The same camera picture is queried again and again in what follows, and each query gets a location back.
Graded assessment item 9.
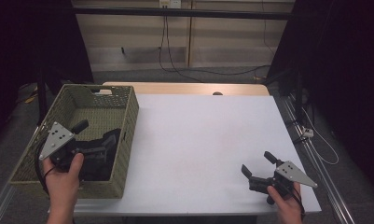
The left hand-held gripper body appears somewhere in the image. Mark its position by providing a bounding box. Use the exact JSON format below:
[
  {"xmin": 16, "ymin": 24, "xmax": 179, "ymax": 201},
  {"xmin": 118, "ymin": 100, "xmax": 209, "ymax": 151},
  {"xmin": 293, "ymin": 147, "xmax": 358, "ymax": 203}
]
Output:
[{"xmin": 39, "ymin": 120, "xmax": 95, "ymax": 174}]

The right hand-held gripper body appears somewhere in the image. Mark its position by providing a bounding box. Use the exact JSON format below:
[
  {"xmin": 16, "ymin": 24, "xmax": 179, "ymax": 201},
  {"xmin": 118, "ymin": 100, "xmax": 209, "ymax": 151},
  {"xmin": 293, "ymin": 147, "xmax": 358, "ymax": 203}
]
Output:
[{"xmin": 248, "ymin": 160, "xmax": 319, "ymax": 205}]

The green woven basket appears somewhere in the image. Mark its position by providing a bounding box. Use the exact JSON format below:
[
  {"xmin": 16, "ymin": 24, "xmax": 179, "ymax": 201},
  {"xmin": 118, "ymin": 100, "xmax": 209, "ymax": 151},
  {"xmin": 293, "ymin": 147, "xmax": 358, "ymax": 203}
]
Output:
[{"xmin": 8, "ymin": 83, "xmax": 140, "ymax": 200}]

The black tank top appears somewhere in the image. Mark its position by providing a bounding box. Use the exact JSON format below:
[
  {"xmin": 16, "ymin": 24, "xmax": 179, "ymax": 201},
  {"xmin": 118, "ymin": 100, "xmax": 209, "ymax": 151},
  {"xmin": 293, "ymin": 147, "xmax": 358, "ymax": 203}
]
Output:
[{"xmin": 76, "ymin": 128, "xmax": 123, "ymax": 182}]

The person's right hand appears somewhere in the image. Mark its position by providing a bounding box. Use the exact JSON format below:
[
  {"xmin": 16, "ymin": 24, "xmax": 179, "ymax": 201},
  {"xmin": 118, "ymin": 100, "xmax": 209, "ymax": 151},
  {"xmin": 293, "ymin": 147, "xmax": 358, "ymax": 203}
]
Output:
[{"xmin": 267, "ymin": 181, "xmax": 304, "ymax": 224}]

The person's left hand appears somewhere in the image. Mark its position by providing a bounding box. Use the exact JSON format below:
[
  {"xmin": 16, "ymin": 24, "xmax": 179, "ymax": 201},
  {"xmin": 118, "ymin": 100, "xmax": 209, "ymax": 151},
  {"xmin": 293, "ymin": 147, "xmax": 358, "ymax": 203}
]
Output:
[{"xmin": 43, "ymin": 152, "xmax": 86, "ymax": 208}]

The black metal stand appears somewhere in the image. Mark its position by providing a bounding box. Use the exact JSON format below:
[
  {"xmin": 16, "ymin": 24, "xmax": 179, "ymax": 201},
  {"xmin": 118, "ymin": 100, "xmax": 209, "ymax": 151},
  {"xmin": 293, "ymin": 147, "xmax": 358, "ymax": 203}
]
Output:
[
  {"xmin": 36, "ymin": 71, "xmax": 48, "ymax": 125},
  {"xmin": 295, "ymin": 71, "xmax": 304, "ymax": 125}
]

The white plug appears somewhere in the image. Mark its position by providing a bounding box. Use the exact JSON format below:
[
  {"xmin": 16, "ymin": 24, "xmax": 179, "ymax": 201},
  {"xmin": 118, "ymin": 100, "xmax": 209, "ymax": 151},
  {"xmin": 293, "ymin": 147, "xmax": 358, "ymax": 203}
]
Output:
[{"xmin": 301, "ymin": 126, "xmax": 314, "ymax": 139}]

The black curtain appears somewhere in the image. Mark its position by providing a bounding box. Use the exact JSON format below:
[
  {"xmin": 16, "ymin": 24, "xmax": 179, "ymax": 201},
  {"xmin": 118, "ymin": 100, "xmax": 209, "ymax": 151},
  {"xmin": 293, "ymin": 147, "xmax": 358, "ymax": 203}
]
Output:
[
  {"xmin": 267, "ymin": 0, "xmax": 374, "ymax": 197},
  {"xmin": 0, "ymin": 0, "xmax": 94, "ymax": 125}
]

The black horizontal metal bar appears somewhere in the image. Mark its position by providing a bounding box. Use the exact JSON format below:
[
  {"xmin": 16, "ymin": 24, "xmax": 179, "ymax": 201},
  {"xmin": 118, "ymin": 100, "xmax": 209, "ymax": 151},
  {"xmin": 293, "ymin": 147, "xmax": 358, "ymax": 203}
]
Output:
[{"xmin": 72, "ymin": 7, "xmax": 296, "ymax": 21}]

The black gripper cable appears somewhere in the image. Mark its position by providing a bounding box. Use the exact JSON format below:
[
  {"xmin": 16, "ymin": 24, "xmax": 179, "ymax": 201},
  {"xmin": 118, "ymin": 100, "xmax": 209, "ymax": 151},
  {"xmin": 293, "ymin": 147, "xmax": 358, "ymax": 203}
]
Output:
[
  {"xmin": 34, "ymin": 139, "xmax": 57, "ymax": 197},
  {"xmin": 291, "ymin": 186, "xmax": 307, "ymax": 220}
]

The aluminium rail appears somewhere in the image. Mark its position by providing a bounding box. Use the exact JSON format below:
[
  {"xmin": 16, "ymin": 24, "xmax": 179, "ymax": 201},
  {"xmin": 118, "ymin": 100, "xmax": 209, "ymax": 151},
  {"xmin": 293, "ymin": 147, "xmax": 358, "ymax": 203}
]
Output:
[
  {"xmin": 279, "ymin": 94, "xmax": 358, "ymax": 224},
  {"xmin": 0, "ymin": 124, "xmax": 48, "ymax": 224}
]

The white cable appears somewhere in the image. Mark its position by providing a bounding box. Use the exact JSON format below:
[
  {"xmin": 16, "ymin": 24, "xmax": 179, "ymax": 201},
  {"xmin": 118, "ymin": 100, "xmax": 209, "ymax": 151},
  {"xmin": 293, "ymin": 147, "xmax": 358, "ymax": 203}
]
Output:
[{"xmin": 300, "ymin": 106, "xmax": 340, "ymax": 166}]

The yellow cable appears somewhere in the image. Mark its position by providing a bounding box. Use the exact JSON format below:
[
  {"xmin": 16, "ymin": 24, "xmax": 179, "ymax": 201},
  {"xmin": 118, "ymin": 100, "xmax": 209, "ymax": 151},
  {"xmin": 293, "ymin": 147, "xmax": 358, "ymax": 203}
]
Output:
[{"xmin": 24, "ymin": 90, "xmax": 39, "ymax": 105}]

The thin black wall cable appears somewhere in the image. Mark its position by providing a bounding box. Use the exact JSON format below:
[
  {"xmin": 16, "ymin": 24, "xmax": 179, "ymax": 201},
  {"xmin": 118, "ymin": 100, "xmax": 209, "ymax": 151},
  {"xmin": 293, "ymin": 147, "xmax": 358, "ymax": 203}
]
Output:
[{"xmin": 261, "ymin": 0, "xmax": 277, "ymax": 59}]

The wooden wall strip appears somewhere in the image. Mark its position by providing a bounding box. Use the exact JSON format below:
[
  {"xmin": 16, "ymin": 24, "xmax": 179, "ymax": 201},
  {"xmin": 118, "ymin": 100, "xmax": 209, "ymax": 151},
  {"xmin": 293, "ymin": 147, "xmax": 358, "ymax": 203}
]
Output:
[{"xmin": 187, "ymin": 0, "xmax": 194, "ymax": 68}]

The white wall outlet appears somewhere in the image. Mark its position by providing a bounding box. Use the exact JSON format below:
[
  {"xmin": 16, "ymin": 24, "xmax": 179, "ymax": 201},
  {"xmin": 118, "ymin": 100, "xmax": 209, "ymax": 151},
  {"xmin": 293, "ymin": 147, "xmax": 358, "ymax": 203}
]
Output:
[{"xmin": 159, "ymin": 0, "xmax": 183, "ymax": 9}]

